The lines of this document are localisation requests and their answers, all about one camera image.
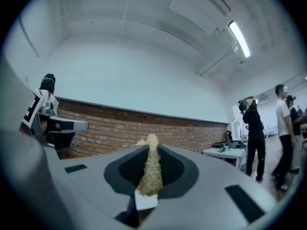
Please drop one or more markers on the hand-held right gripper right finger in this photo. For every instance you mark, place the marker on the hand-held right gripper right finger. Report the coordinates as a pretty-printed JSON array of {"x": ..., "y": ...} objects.
[{"x": 211, "y": 176}]

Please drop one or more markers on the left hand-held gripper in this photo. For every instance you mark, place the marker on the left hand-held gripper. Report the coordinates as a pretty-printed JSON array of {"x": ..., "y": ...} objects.
[{"x": 30, "y": 114}]

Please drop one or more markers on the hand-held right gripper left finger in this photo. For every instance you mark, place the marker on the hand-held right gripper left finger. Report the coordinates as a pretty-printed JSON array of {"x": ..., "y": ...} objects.
[{"x": 91, "y": 176}]

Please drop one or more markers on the yellow sponge piece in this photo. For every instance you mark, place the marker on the yellow sponge piece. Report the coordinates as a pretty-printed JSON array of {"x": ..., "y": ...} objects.
[{"x": 151, "y": 171}]

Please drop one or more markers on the white background table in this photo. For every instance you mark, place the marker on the white background table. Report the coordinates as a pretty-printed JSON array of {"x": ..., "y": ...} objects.
[{"x": 227, "y": 154}]

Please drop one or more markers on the small gray device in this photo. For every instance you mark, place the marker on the small gray device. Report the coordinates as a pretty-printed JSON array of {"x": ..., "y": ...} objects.
[{"x": 223, "y": 148}]

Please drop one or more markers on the black pan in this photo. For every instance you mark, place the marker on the black pan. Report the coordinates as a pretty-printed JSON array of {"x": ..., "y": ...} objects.
[{"x": 221, "y": 143}]

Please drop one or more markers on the white air conditioner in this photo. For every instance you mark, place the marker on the white air conditioner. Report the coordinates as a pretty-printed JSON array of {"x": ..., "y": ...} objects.
[{"x": 263, "y": 97}]

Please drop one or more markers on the white ceiling pipe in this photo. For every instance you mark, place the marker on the white ceiling pipe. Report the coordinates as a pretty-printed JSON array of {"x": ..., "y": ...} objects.
[{"x": 216, "y": 61}]

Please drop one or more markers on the long ceiling light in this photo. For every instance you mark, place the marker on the long ceiling light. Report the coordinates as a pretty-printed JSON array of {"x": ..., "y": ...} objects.
[{"x": 239, "y": 39}]

